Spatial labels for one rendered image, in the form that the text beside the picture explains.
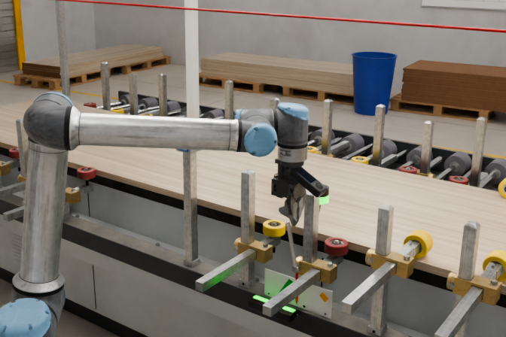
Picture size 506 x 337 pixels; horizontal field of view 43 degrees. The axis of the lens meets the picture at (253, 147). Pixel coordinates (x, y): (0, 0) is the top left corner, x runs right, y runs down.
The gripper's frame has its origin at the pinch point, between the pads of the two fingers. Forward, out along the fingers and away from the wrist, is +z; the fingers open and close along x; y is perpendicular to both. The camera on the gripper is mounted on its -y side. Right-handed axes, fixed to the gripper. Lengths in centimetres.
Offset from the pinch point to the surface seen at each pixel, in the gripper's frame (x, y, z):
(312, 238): -7.2, -1.9, 7.4
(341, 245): -17.8, -6.8, 12.7
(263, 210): -28.8, 31.9, 13.5
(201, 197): -25, 59, 13
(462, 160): -156, -2, 20
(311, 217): -7.1, -1.1, 0.6
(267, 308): 21.8, -4.6, 17.6
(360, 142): -159, 56, 22
